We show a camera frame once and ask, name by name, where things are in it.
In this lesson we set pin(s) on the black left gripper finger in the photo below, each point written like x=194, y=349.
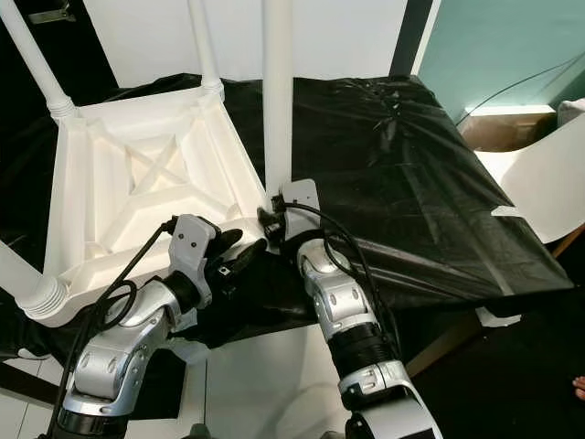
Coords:
x=249, y=258
x=228, y=240

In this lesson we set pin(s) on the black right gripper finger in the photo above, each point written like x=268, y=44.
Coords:
x=265, y=218

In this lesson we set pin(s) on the white plastic table top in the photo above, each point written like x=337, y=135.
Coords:
x=146, y=192

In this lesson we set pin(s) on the white plastic table leg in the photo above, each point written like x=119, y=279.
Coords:
x=203, y=41
x=41, y=55
x=23, y=274
x=276, y=91

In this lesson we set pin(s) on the white tape piece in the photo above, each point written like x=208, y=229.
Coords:
x=507, y=212
x=32, y=352
x=183, y=352
x=498, y=317

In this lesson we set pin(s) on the dark green left robot leg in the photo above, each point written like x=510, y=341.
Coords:
x=199, y=432

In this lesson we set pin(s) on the black plastic sheet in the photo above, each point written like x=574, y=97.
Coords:
x=439, y=183

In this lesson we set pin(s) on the brown cardboard box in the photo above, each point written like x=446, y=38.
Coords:
x=503, y=133

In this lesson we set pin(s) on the white curved furniture panel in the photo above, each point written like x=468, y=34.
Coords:
x=539, y=178

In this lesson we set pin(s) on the black door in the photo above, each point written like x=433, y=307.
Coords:
x=18, y=73

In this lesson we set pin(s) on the person bare foot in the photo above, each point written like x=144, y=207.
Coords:
x=580, y=387

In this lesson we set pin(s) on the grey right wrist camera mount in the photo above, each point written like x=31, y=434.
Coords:
x=300, y=199

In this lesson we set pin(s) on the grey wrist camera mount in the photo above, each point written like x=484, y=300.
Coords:
x=192, y=247
x=300, y=199

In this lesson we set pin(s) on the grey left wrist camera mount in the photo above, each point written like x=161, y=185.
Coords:
x=192, y=247

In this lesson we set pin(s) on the dark grey window frame post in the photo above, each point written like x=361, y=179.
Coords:
x=409, y=37

